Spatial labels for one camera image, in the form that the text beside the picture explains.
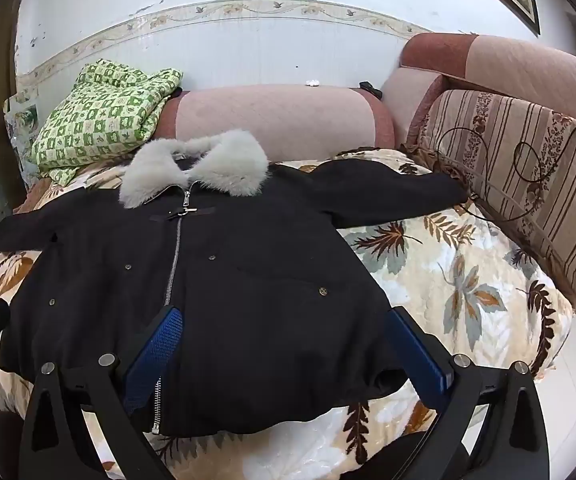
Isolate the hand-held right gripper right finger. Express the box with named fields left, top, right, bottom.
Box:
left=387, top=306, right=551, bottom=480

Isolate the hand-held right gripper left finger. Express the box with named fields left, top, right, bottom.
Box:
left=19, top=306, right=185, bottom=480

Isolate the black jacket with fur collar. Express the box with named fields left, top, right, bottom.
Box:
left=0, top=129, right=470, bottom=436

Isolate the leaf print blanket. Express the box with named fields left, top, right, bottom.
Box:
left=0, top=147, right=576, bottom=480

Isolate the striped floral cushion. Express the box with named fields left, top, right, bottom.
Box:
left=408, top=89, right=576, bottom=316

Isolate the green checkered quilt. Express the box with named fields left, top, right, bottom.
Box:
left=30, top=58, right=184, bottom=186

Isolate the pink and brown sofa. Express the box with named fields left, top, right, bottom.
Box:
left=153, top=32, right=576, bottom=313

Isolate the thin black cable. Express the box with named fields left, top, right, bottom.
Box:
left=438, top=124, right=576, bottom=222

